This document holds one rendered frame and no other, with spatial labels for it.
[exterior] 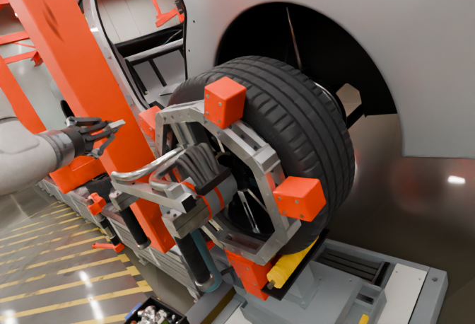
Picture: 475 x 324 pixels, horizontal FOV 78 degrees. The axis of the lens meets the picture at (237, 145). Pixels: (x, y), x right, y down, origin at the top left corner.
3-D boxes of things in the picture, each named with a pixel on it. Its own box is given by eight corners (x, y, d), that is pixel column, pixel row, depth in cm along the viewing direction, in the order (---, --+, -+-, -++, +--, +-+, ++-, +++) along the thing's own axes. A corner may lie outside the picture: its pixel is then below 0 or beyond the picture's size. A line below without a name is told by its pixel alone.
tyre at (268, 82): (264, 220, 138) (399, 206, 85) (230, 254, 124) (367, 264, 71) (187, 101, 133) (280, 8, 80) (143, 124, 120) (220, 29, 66)
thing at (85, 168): (128, 158, 309) (113, 129, 298) (80, 185, 279) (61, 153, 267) (123, 157, 322) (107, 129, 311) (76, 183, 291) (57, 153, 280)
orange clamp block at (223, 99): (243, 117, 75) (247, 87, 69) (222, 131, 70) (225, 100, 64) (223, 105, 78) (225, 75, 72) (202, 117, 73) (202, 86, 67)
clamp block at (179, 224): (211, 213, 67) (202, 194, 65) (181, 240, 62) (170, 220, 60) (198, 210, 71) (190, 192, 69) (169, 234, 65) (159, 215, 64)
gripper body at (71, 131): (81, 152, 68) (107, 141, 76) (57, 123, 67) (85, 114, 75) (63, 168, 70) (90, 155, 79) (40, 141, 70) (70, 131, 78)
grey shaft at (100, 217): (126, 249, 236) (95, 198, 219) (119, 253, 232) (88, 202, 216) (121, 245, 242) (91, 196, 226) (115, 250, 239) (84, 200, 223)
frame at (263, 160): (318, 269, 83) (256, 88, 65) (306, 286, 79) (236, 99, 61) (206, 227, 123) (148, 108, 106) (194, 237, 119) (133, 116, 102)
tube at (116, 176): (191, 153, 88) (177, 121, 84) (136, 189, 76) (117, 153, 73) (164, 151, 101) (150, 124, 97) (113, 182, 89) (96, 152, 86)
